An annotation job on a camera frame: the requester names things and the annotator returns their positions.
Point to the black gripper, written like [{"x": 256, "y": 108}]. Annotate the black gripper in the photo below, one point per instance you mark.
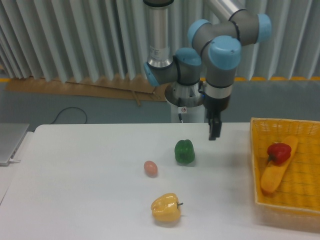
[{"x": 215, "y": 105}]

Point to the yellow bell pepper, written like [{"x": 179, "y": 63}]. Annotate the yellow bell pepper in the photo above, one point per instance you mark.
[{"x": 166, "y": 208}]

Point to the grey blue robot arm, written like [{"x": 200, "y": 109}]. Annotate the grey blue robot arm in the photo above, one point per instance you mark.
[{"x": 206, "y": 70}]

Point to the orange bread loaf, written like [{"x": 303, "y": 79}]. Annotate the orange bread loaf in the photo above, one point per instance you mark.
[{"x": 273, "y": 174}]

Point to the silver laptop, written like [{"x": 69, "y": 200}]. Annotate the silver laptop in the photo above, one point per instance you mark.
[{"x": 11, "y": 136}]

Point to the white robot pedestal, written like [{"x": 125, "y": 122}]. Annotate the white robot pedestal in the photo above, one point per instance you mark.
[{"x": 187, "y": 107}]

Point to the yellow woven basket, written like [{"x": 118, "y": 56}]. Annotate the yellow woven basket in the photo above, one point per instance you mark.
[{"x": 295, "y": 203}]

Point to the green bell pepper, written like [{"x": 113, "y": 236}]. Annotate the green bell pepper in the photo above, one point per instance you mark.
[{"x": 184, "y": 152}]

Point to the white pleated curtain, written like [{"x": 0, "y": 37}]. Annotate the white pleated curtain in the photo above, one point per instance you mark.
[{"x": 75, "y": 39}]

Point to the brown cardboard sheet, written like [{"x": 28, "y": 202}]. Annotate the brown cardboard sheet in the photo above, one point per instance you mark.
[{"x": 137, "y": 89}]

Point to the red bell pepper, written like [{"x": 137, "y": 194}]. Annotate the red bell pepper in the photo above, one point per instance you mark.
[{"x": 278, "y": 153}]

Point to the brown egg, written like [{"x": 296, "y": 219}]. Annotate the brown egg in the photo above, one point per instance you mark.
[{"x": 150, "y": 168}]

